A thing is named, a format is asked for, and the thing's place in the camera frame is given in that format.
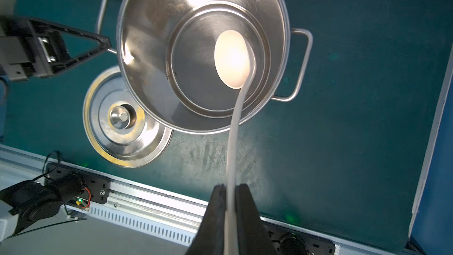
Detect left circuit board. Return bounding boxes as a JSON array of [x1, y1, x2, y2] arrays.
[[64, 197, 90, 219]]

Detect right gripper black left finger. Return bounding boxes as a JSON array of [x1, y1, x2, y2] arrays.
[[186, 184, 226, 255]]

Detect aluminium frame right post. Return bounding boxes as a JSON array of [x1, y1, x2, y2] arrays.
[[408, 48, 453, 238]]

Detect beige plastic ladle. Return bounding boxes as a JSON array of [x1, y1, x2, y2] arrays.
[[214, 30, 256, 255]]

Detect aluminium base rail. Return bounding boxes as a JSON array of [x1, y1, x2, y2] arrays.
[[0, 143, 408, 255]]

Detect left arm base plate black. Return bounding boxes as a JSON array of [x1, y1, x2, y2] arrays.
[[44, 163, 110, 207]]

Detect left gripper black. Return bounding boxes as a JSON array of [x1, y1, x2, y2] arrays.
[[1, 15, 112, 81]]

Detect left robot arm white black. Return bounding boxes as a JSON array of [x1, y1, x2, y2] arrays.
[[1, 15, 111, 240]]

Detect stainless steel pot lid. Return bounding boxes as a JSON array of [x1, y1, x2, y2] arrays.
[[83, 66, 173, 168]]

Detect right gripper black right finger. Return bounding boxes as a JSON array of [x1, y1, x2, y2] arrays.
[[235, 184, 277, 255]]

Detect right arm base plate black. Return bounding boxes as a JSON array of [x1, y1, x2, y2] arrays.
[[262, 220, 340, 255]]

